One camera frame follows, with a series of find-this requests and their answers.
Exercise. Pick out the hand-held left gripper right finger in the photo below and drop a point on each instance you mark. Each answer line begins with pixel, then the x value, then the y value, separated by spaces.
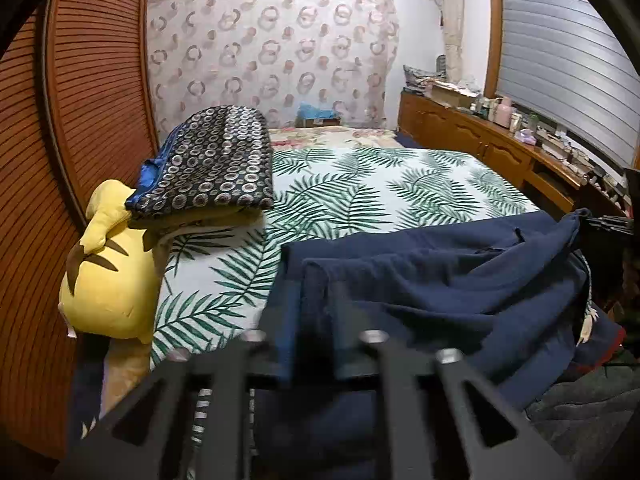
pixel 400 390

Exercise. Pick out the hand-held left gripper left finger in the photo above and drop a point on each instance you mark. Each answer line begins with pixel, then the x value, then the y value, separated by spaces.
pixel 235 385

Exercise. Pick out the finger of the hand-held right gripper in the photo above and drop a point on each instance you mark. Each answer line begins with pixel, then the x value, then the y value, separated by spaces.
pixel 607 224

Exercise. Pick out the navy printed t-shirt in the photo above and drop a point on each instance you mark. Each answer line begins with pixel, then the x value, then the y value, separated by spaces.
pixel 425 280

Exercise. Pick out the pile of boxes and books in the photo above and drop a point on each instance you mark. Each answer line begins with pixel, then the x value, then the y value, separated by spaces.
pixel 575 160

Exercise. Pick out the green bottle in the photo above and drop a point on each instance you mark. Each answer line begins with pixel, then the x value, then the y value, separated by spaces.
pixel 534 124

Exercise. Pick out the pink bottle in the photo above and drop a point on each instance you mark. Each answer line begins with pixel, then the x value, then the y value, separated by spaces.
pixel 505 112

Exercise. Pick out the yellow plush toy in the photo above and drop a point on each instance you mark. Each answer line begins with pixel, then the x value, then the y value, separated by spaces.
pixel 110 290

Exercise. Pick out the grey window blind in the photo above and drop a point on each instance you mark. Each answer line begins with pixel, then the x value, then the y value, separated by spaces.
pixel 565 50

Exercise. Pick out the wooden sideboard cabinet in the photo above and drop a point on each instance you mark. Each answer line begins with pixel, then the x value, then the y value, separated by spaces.
pixel 450 125

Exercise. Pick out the person's dark grey clothing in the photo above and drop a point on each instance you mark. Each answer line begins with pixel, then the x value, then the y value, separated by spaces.
pixel 590 410

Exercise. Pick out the open cardboard box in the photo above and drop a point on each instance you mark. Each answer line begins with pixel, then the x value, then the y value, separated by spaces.
pixel 450 95

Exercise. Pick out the navy bedsheet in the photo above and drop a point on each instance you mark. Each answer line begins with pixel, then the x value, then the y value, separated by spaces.
pixel 407 141

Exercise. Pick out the circle patterned folded quilt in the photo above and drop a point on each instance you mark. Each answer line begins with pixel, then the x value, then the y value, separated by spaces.
pixel 220 160

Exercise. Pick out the floral pillow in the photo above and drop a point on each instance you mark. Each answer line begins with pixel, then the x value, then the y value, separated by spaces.
pixel 420 77

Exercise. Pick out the beige tied curtain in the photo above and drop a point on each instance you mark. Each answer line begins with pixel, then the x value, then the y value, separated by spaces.
pixel 452 20

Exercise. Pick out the floral blanket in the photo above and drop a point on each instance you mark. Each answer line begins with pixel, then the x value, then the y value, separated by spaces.
pixel 325 135

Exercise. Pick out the small cardboard box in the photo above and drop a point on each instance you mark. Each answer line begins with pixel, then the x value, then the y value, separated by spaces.
pixel 320 122

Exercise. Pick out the blue plastic bag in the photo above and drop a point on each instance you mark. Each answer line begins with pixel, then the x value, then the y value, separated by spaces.
pixel 317 110

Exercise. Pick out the wooden louvered wardrobe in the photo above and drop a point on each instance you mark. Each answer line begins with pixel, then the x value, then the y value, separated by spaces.
pixel 90 85

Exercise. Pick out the circle patterned sheer curtain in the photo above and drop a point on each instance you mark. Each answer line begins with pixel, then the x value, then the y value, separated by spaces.
pixel 275 50

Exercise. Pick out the wooden window frame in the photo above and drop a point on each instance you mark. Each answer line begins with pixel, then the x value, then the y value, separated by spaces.
pixel 495 35

